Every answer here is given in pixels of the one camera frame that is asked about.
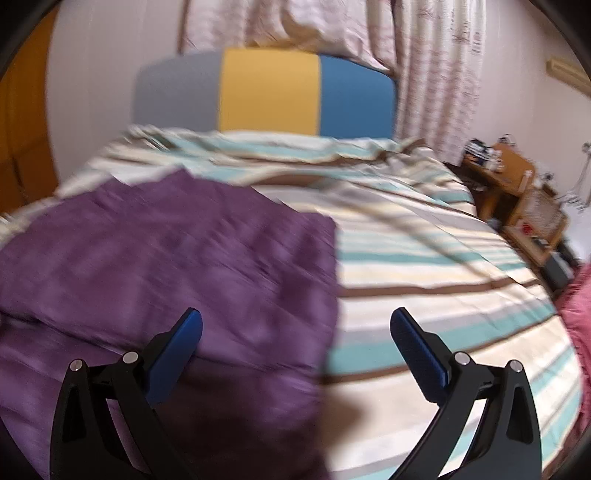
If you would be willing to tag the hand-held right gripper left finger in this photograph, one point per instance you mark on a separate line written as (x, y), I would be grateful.
(178, 350)

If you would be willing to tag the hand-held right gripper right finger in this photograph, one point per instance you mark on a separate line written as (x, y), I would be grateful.
(418, 355)

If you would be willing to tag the purple puffer jacket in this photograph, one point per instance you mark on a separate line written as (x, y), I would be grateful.
(161, 258)

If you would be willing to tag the striped bedspread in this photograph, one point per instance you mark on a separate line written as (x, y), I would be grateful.
(415, 258)

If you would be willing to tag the pink red cloth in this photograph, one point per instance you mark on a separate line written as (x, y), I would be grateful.
(579, 332)

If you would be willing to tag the dark storage box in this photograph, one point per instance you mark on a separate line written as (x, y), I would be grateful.
(558, 272)

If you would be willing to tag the wooden side table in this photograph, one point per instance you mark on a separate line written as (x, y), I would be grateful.
(505, 170)

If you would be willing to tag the white metal stand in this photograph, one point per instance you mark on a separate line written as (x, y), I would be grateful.
(582, 184)

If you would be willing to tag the orange wooden door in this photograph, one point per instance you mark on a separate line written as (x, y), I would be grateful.
(23, 138)

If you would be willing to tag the grey yellow blue headboard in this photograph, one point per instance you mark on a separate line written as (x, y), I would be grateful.
(268, 92)

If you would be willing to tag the patterned white curtain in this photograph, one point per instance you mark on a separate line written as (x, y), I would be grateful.
(434, 69)

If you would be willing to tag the wall air conditioner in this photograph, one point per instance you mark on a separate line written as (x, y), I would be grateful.
(565, 69)

